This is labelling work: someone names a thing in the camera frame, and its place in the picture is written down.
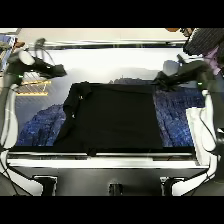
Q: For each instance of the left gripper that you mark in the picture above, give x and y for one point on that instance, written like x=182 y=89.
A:
x=54 y=71

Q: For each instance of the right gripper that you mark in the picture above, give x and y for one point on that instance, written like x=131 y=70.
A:
x=167 y=79

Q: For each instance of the black T-shirt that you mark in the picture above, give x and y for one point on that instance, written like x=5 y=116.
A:
x=113 y=116

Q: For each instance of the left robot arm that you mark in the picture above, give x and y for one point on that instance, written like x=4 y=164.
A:
x=25 y=58

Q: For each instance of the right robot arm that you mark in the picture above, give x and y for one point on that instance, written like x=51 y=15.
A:
x=197 y=68

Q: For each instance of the dark checked garment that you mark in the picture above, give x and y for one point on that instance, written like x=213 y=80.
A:
x=204 y=40

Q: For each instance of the white garment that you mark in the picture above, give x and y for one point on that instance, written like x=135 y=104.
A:
x=195 y=133

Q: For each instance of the silver frame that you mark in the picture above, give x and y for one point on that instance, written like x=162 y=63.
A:
x=100 y=163

